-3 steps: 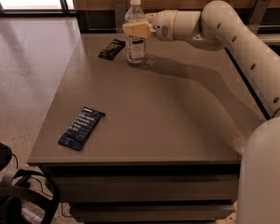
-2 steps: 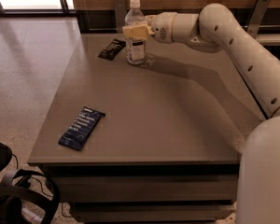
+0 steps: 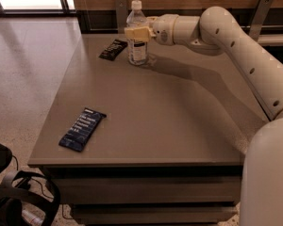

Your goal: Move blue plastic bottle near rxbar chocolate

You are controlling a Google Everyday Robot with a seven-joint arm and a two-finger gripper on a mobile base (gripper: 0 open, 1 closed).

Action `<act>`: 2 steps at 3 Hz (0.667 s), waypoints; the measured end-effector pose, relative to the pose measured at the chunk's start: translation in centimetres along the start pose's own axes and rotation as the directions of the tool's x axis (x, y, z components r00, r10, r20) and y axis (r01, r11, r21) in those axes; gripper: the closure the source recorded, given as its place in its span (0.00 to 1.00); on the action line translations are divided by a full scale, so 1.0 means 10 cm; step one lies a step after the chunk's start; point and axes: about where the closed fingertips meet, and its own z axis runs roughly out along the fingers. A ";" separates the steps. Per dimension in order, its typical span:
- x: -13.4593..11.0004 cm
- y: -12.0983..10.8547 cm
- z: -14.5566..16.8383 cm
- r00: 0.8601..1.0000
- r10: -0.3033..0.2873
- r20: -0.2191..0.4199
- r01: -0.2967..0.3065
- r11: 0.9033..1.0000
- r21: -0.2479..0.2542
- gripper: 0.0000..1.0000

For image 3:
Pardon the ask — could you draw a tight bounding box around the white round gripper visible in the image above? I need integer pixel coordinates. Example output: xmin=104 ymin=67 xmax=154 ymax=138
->
xmin=125 ymin=14 xmax=178 ymax=46

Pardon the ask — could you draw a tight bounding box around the clear plastic water bottle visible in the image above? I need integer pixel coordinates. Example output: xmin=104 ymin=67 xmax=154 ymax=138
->
xmin=126 ymin=0 xmax=148 ymax=66

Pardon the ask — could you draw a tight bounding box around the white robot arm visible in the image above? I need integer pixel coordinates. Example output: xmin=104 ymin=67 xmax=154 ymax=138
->
xmin=125 ymin=7 xmax=283 ymax=226

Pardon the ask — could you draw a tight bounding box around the right metal wall bracket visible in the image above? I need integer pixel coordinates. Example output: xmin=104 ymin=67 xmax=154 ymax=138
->
xmin=248 ymin=0 xmax=274 ymax=41

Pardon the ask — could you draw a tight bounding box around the metal wall bracket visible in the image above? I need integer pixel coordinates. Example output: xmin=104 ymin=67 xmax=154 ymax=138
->
xmin=248 ymin=0 xmax=274 ymax=41
xmin=115 ymin=0 xmax=128 ymax=33

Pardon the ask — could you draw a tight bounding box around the black rxbar chocolate wrapper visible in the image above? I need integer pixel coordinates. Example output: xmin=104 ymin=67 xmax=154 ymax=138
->
xmin=99 ymin=40 xmax=127 ymax=61

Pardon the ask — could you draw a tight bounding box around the left metal wall bracket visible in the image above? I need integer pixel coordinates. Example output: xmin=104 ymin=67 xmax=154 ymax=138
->
xmin=115 ymin=0 xmax=128 ymax=33

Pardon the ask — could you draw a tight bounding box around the grey drawer cabinet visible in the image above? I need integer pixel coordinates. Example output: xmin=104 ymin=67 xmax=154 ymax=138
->
xmin=28 ymin=35 xmax=267 ymax=226

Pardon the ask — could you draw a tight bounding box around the blue rxbar wrapper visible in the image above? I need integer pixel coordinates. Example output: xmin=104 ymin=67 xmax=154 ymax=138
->
xmin=58 ymin=107 xmax=107 ymax=152

